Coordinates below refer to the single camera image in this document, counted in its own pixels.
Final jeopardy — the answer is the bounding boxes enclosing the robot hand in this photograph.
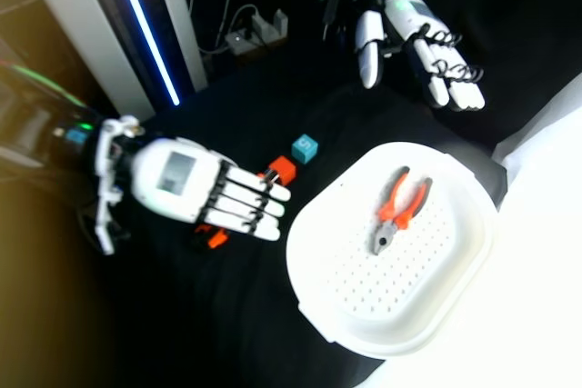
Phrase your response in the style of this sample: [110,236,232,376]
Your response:
[130,135,293,243]
[354,0,487,113]

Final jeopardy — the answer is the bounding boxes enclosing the orange-handled pliers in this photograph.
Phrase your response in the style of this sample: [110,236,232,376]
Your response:
[368,165,434,256]

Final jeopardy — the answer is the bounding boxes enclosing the white perforated plastic tray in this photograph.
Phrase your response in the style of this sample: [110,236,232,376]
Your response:
[285,141,499,359]

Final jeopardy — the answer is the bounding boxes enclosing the orange block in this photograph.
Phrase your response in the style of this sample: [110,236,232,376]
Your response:
[266,155,297,187]

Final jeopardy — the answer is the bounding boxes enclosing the blue number block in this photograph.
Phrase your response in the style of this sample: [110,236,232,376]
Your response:
[291,134,319,165]

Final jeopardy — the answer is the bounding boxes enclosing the black table cloth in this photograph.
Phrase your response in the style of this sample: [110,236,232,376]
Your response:
[81,0,582,388]

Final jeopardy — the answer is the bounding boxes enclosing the blue-white LED light strip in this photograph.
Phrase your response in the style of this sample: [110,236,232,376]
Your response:
[111,0,181,107]

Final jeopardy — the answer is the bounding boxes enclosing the white power strip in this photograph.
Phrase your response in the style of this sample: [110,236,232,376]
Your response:
[226,9,290,55]

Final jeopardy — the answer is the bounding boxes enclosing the white pillar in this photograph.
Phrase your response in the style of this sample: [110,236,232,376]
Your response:
[13,0,209,122]

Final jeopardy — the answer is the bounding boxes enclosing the white sheet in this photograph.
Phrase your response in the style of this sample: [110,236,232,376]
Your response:
[354,73,582,388]

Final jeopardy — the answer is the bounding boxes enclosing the white power cable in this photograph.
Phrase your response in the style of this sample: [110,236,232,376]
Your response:
[198,0,261,55]

